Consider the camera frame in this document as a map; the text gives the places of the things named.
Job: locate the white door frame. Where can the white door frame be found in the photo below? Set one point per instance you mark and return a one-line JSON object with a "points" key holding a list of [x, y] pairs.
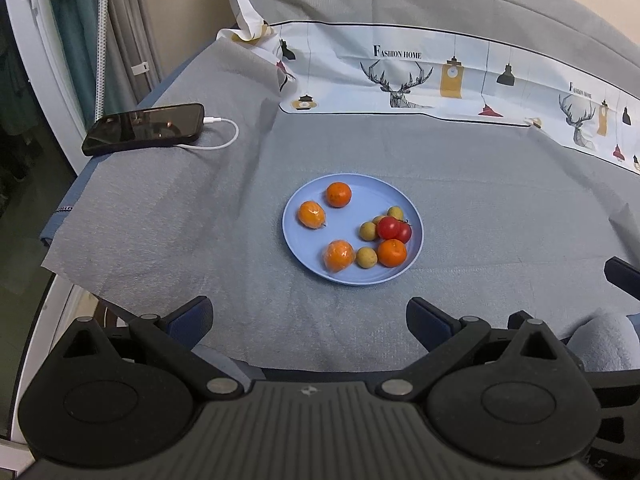
{"points": [[42, 53]]}

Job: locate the plastic-wrapped orange tangerine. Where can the plastic-wrapped orange tangerine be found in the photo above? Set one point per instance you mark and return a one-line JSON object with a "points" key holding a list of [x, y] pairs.
{"points": [[338, 255]]}

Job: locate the grey curtain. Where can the grey curtain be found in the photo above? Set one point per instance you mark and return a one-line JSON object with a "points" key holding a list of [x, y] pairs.
{"points": [[131, 71]]}

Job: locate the deer print white cloth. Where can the deer print white cloth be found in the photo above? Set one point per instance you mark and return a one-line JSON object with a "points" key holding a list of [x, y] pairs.
{"points": [[384, 69]]}

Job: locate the yellow-green longan fruit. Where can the yellow-green longan fruit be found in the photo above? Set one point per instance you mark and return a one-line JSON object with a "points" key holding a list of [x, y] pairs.
{"points": [[366, 257]]}

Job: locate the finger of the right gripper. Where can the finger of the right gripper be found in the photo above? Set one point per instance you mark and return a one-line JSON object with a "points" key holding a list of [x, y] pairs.
{"points": [[541, 343], [623, 275]]}

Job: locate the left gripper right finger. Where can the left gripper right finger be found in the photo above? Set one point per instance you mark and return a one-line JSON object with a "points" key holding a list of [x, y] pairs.
{"points": [[482, 397]]}

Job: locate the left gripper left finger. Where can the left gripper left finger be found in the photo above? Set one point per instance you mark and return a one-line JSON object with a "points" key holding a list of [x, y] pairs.
{"points": [[108, 397]]}

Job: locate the black smartphone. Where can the black smartphone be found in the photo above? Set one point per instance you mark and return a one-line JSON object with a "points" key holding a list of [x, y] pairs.
{"points": [[157, 127]]}

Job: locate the grey bed sheet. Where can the grey bed sheet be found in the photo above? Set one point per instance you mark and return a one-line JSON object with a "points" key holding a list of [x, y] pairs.
{"points": [[512, 220]]}

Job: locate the red cherry tomato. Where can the red cherry tomato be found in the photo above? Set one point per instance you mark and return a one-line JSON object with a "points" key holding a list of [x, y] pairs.
{"points": [[404, 232], [388, 228]]}

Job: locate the blue plastic plate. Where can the blue plastic plate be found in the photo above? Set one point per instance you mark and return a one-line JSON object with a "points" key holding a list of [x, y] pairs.
{"points": [[370, 198]]}

